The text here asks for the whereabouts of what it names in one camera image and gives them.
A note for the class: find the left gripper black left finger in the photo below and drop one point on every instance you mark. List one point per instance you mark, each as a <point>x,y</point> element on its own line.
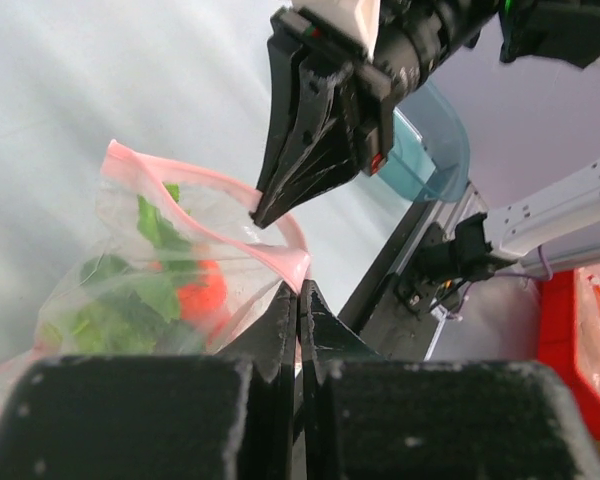
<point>222,416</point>

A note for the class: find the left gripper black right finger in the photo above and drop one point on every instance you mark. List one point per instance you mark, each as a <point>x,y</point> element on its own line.
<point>367,417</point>

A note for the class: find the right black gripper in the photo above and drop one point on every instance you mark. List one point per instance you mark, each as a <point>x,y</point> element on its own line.
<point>330,116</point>

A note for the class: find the red toy carrot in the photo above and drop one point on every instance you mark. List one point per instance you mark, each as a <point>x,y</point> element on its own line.
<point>194,283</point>

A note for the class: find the green toy grapes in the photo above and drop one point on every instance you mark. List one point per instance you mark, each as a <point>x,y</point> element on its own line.
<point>112,307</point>

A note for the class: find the clear zip top bag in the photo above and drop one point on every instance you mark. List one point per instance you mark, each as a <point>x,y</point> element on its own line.
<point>205,207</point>

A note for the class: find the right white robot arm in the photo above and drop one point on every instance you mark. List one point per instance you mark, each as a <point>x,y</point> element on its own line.
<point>523,74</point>

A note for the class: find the blue plastic food tray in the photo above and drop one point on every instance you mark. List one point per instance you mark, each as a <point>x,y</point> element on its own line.
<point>430,156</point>

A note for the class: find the red plastic crate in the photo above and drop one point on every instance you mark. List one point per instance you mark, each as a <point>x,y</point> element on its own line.
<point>557,346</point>

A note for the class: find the pile of clear bags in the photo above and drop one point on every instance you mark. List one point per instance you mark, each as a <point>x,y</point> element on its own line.
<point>588,324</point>

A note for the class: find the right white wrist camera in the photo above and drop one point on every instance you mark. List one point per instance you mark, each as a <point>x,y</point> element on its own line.
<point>356,19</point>

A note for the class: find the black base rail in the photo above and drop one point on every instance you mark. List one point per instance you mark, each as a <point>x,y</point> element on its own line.
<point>376,312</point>

